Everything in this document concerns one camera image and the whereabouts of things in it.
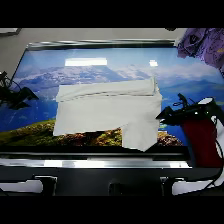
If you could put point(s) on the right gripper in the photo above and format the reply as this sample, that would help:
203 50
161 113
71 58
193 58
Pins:
170 116

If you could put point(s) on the white garment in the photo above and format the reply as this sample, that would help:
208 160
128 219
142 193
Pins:
106 113

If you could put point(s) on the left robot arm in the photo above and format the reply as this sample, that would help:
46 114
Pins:
13 98

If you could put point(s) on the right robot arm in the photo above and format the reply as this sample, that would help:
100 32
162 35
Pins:
200 111

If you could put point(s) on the red garment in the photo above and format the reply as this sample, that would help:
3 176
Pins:
200 140

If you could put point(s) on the purple garment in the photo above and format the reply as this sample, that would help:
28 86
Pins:
206 43

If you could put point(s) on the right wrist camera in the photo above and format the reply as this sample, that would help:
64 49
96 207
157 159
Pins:
182 99

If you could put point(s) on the silver frame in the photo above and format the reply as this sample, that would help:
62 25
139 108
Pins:
100 163

